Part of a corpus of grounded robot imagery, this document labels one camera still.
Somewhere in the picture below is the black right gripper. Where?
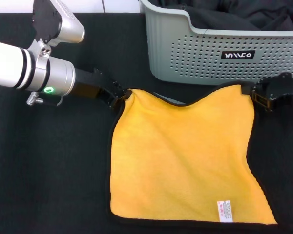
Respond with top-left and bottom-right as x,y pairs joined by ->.
241,72 -> 293,112

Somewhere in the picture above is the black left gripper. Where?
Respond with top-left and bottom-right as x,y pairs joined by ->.
72,67 -> 133,110

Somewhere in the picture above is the yellow towel with black edge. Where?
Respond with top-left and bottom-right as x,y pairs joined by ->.
106,81 -> 279,226

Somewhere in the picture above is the grey perforated storage basket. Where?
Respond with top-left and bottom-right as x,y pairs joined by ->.
139,0 -> 293,86

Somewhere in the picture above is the black tablecloth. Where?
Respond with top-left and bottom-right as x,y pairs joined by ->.
0,12 -> 293,234

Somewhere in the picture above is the black cloth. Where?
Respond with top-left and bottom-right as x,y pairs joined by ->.
148,0 -> 293,32

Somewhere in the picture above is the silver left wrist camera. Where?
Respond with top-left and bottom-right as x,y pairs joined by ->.
29,0 -> 85,59

